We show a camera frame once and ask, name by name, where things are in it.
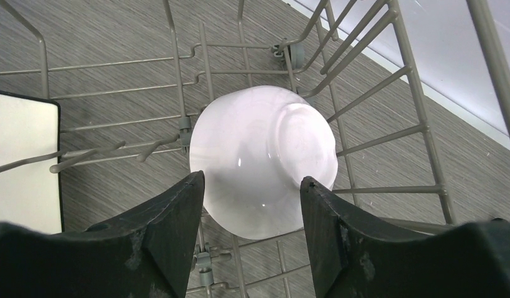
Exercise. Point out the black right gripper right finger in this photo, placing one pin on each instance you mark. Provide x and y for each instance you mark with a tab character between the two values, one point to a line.
352	253

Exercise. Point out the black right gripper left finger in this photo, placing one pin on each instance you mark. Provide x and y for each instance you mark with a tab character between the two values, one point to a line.
146	251

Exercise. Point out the white bowl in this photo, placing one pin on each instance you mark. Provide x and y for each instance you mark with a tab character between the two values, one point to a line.
254	147

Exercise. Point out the grey wire dish rack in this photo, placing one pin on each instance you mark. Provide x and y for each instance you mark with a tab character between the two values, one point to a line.
132	77

